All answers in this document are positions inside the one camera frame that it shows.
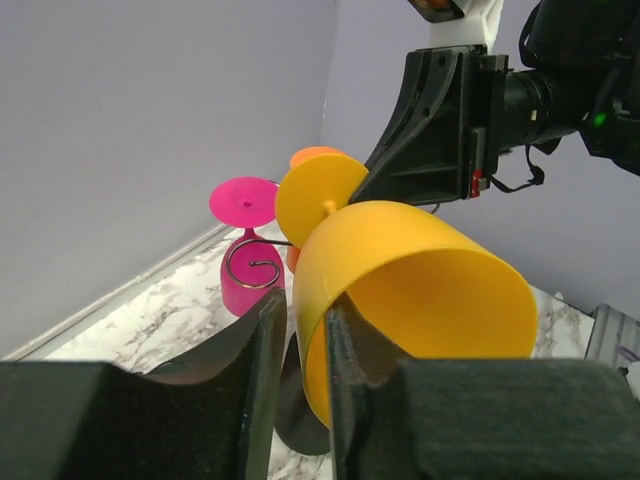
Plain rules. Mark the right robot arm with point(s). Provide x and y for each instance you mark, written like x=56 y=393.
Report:
x=580 y=75

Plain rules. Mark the yellow wine glass front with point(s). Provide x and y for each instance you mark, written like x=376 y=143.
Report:
x=418 y=280

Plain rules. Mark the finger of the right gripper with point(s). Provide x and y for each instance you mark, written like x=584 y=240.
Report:
x=420 y=159

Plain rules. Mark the pink wine glass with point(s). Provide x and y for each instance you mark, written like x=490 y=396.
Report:
x=252 y=264

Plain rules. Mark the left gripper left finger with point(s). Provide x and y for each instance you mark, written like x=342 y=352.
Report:
x=95 y=420

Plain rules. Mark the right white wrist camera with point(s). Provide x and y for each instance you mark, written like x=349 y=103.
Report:
x=461 y=22

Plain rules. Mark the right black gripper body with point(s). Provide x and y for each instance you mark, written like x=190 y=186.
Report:
x=487 y=106

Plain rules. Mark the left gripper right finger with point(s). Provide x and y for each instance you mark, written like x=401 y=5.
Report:
x=509 y=419

